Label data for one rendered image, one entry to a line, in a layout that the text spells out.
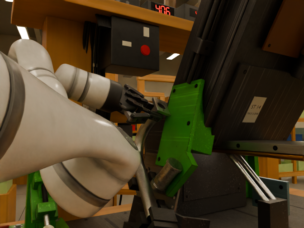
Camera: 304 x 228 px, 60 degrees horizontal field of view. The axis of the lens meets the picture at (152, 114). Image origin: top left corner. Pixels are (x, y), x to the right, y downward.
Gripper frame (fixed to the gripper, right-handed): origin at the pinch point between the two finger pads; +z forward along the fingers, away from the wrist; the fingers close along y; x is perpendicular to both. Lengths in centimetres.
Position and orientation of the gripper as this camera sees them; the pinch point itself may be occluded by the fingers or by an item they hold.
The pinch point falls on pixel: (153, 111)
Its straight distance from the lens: 67.7
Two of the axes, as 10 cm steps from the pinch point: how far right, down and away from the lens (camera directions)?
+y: -1.9, -6.4, 7.4
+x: -5.2, 7.1, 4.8
